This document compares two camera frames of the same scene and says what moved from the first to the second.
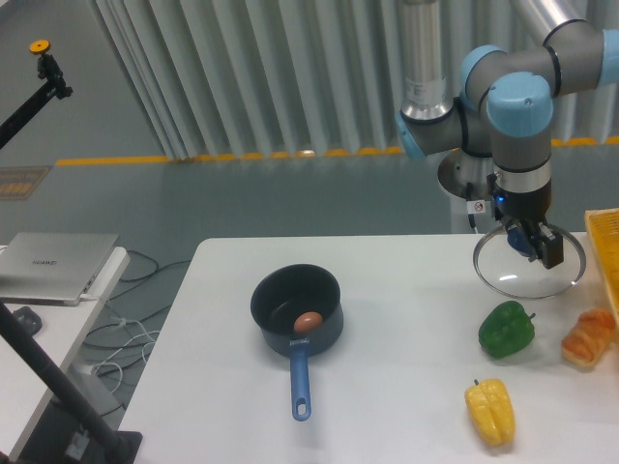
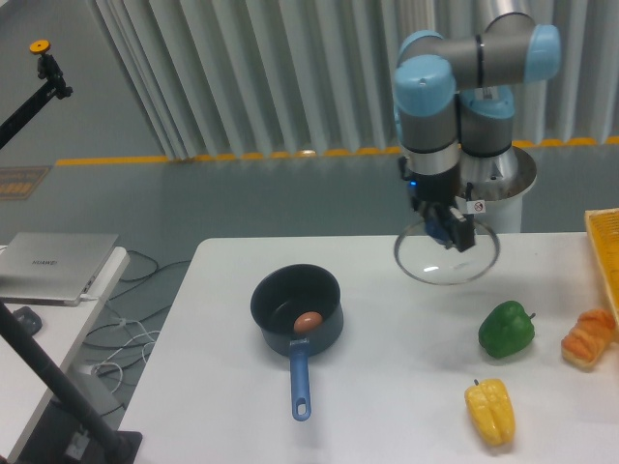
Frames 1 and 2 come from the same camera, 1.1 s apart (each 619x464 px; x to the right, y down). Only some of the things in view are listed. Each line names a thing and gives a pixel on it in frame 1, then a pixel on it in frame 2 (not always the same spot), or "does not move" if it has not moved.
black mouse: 29,319 does not move
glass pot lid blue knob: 512,274 → 428,260
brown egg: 308,321 does not move
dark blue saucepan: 281,294 does not move
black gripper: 533,206 → 431,191
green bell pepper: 506,330 does not move
